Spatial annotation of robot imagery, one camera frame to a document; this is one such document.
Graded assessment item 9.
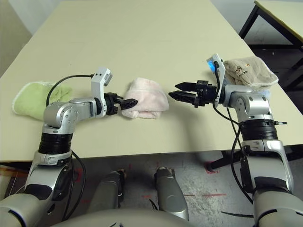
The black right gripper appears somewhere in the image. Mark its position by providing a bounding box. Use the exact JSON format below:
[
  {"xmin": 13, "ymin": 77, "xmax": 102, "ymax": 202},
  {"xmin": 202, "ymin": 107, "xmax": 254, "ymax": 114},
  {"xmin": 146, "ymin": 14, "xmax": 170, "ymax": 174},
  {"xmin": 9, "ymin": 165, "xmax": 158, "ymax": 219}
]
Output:
[{"xmin": 168, "ymin": 80, "xmax": 218, "ymax": 108}]

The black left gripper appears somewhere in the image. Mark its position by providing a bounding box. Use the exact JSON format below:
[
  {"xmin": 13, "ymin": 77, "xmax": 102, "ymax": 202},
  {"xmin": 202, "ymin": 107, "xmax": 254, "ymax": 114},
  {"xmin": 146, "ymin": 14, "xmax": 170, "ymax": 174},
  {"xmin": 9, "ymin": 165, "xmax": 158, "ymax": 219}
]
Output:
[{"xmin": 104, "ymin": 92, "xmax": 139, "ymax": 117}]

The pink terry towel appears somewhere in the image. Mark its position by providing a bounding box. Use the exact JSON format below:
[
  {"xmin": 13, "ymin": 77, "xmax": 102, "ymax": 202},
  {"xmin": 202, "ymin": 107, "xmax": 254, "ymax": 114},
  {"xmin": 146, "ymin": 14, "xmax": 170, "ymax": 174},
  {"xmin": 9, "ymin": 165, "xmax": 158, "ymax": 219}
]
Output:
[{"xmin": 122, "ymin": 78, "xmax": 169, "ymax": 120}]

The beige folded towel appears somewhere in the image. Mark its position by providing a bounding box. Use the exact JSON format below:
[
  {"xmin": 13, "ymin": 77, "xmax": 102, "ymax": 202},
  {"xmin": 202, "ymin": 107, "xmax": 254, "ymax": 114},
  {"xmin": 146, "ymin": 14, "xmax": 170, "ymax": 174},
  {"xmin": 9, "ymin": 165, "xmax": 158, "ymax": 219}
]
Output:
[{"xmin": 223, "ymin": 56, "xmax": 279, "ymax": 87}]

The green folded towel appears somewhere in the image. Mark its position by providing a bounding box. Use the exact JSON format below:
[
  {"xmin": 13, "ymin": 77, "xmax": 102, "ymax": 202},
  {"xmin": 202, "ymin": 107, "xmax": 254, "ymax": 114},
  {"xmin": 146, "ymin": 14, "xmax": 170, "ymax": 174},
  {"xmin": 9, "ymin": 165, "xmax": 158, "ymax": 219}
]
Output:
[{"xmin": 11, "ymin": 81, "xmax": 73, "ymax": 122}]

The grey left robot leg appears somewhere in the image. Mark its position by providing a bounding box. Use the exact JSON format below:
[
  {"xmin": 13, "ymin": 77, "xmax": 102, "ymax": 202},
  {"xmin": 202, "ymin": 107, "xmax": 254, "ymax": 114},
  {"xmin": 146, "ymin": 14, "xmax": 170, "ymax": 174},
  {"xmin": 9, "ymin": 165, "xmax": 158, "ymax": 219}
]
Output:
[{"xmin": 87, "ymin": 170, "xmax": 126, "ymax": 212}]

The grey robot leg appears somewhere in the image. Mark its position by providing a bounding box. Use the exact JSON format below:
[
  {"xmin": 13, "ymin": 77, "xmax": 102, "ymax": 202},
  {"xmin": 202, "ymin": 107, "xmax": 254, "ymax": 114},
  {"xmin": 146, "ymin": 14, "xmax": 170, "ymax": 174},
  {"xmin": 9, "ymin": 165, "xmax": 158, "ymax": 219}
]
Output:
[
  {"xmin": 154, "ymin": 166, "xmax": 190, "ymax": 220},
  {"xmin": 87, "ymin": 170, "xmax": 126, "ymax": 212}
]

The grey right robot leg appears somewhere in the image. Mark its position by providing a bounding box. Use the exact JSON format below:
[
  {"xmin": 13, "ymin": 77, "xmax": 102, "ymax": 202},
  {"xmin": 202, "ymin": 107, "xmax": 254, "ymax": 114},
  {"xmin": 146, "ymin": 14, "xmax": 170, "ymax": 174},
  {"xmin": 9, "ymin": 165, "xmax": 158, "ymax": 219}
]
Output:
[{"xmin": 154, "ymin": 166, "xmax": 190, "ymax": 220}]

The beige robot torso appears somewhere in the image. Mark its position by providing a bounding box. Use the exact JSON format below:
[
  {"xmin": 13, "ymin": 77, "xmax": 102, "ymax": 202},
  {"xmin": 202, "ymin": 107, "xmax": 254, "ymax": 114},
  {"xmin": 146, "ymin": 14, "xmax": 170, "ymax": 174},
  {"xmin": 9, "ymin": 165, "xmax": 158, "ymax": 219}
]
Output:
[{"xmin": 51, "ymin": 209, "xmax": 197, "ymax": 227}]

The long black zip tie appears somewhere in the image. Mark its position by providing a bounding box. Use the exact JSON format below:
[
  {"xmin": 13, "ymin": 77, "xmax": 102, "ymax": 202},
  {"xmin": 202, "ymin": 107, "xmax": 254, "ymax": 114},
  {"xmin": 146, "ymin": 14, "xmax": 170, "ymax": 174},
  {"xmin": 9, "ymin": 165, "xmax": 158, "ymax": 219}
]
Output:
[{"xmin": 222, "ymin": 211, "xmax": 254, "ymax": 217}]

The brown wooden board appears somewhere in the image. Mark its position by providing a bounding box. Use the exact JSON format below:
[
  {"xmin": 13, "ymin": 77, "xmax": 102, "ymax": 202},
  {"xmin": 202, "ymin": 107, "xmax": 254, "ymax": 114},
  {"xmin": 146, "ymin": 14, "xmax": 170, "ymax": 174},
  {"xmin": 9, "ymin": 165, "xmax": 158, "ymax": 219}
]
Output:
[{"xmin": 0, "ymin": 164, "xmax": 30, "ymax": 178}]

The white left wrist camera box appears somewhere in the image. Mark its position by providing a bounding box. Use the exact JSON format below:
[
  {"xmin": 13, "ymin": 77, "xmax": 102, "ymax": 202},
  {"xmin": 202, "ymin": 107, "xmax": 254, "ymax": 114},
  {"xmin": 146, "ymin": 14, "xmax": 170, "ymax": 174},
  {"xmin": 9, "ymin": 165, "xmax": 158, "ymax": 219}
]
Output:
[{"xmin": 91, "ymin": 67, "xmax": 114, "ymax": 117}]

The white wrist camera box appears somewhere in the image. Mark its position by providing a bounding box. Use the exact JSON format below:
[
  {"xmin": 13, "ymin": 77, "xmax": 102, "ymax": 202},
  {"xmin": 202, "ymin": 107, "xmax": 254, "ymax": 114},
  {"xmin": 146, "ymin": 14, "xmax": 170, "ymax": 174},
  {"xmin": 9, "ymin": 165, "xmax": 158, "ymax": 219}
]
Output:
[
  {"xmin": 91, "ymin": 67, "xmax": 114, "ymax": 117},
  {"xmin": 207, "ymin": 53, "xmax": 227, "ymax": 105}
]

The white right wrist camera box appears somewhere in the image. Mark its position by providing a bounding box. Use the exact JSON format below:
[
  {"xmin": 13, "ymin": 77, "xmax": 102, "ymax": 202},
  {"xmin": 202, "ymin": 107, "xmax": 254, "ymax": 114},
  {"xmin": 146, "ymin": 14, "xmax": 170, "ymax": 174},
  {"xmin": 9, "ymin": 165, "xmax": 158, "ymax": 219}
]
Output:
[{"xmin": 207, "ymin": 53, "xmax": 227, "ymax": 105}]

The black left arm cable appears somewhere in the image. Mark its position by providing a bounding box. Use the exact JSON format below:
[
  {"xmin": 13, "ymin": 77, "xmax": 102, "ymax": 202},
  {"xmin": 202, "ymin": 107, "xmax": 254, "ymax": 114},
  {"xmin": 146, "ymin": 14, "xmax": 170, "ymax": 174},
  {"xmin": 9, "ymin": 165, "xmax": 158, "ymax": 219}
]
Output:
[{"xmin": 46, "ymin": 75, "xmax": 86, "ymax": 222}]

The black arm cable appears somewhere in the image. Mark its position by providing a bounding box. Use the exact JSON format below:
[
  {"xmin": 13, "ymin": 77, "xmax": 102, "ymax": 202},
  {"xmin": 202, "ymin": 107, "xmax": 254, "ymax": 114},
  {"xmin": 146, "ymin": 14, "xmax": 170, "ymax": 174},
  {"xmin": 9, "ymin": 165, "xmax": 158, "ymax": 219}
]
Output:
[
  {"xmin": 212, "ymin": 61, "xmax": 255, "ymax": 204},
  {"xmin": 46, "ymin": 75, "xmax": 86, "ymax": 222}
]

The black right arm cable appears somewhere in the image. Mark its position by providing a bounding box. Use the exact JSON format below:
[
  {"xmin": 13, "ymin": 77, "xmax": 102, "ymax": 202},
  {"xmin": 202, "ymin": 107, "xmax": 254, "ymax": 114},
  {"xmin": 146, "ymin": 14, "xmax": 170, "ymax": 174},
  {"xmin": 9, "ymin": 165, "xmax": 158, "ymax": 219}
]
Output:
[{"xmin": 212, "ymin": 61, "xmax": 255, "ymax": 204}]

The black table leg frame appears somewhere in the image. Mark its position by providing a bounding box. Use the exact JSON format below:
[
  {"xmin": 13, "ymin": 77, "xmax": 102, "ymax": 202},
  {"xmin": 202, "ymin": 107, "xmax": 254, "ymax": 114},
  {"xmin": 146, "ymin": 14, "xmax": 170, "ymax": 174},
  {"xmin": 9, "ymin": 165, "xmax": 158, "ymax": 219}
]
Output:
[{"xmin": 209, "ymin": 150, "xmax": 244, "ymax": 174}]

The beige side table black frame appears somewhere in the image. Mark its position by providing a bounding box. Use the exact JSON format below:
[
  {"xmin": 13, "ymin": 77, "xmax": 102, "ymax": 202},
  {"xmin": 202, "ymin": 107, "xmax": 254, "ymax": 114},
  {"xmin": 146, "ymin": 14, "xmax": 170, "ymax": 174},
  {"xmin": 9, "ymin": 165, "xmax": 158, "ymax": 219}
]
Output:
[{"xmin": 238, "ymin": 0, "xmax": 303, "ymax": 90}]

